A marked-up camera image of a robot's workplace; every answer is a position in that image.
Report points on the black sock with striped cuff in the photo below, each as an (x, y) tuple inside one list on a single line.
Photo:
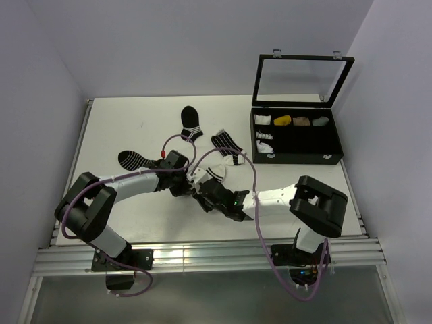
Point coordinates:
[(190, 124)]

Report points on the white rolled sock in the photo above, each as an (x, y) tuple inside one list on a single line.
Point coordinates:
[(263, 120), (260, 136), (263, 147)]

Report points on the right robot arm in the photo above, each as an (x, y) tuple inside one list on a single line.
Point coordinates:
[(319, 207)]

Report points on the white rolled sock middle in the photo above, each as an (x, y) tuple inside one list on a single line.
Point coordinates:
[(260, 136)]

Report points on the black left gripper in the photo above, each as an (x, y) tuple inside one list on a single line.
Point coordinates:
[(184, 189)]

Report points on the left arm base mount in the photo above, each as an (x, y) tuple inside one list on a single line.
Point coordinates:
[(121, 272)]

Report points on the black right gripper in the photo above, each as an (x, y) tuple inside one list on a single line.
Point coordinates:
[(200, 197)]

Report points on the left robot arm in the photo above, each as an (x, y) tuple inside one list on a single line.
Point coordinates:
[(86, 207)]

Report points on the yellow rolled sock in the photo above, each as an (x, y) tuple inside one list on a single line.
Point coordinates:
[(282, 121)]

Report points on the white rolled sock bottom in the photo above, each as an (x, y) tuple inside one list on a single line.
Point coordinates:
[(263, 147)]

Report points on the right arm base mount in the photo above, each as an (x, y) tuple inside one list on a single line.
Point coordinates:
[(303, 266)]

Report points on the grey rolled sock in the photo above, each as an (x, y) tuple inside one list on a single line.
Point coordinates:
[(321, 121)]

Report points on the white rolled sock top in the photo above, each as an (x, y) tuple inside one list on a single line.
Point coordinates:
[(263, 120)]

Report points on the tan rolled sock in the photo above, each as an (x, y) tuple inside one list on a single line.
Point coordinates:
[(301, 121)]

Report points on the black pinstriped sock white toe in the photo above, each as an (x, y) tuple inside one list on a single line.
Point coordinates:
[(232, 154)]

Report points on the aluminium frame rail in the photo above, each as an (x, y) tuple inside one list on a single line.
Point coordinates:
[(203, 257)]

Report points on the black compartment storage box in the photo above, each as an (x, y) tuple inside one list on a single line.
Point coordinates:
[(311, 145)]

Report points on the glass box lid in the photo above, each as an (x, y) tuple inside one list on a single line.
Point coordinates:
[(300, 81)]

